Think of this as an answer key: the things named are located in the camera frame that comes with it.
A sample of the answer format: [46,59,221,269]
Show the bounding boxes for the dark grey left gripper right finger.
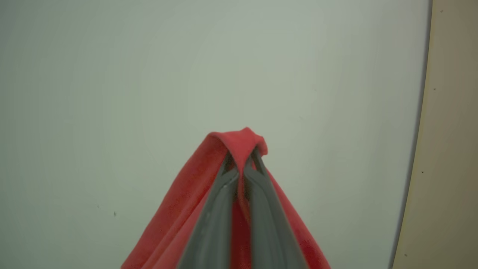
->
[243,148,309,269]

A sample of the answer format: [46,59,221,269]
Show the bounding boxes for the red shorts with white stripe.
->
[120,127,332,269]

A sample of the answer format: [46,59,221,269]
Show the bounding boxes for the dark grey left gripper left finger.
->
[177,152,240,269]

